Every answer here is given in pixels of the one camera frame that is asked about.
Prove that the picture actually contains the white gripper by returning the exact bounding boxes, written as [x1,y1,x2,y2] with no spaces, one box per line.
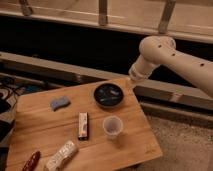
[127,64,149,89]

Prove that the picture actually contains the black ceramic bowl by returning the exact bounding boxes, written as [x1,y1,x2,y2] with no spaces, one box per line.
[93,83,124,108]

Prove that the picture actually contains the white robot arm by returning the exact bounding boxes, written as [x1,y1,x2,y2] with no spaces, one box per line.
[129,36,213,98]

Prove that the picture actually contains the clear plastic cup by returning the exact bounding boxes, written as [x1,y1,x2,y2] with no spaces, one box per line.
[102,116,123,140]

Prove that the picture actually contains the wooden table board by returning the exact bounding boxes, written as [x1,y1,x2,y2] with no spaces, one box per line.
[6,78,162,171]

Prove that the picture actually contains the rectangular candy bar pack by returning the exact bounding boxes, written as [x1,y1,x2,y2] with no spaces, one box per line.
[78,113,89,140]

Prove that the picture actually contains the blue sponge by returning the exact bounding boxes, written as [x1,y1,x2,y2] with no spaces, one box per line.
[50,96,71,111]

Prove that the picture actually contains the metal railing post middle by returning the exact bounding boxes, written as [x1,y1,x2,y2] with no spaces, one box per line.
[98,0,108,26]

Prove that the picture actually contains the metal railing post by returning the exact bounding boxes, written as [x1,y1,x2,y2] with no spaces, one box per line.
[158,0,176,34]
[19,0,33,16]
[98,0,108,26]

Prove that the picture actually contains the metal railing post right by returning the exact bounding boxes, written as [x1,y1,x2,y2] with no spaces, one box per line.
[158,0,176,34]

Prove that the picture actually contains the black cables pile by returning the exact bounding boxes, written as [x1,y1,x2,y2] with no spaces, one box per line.
[0,75,24,148]

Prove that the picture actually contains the metal railing post left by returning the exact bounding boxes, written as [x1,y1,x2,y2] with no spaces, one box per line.
[19,0,33,16]

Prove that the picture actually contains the red handled tool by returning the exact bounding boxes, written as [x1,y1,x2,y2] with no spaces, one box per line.
[22,151,41,171]

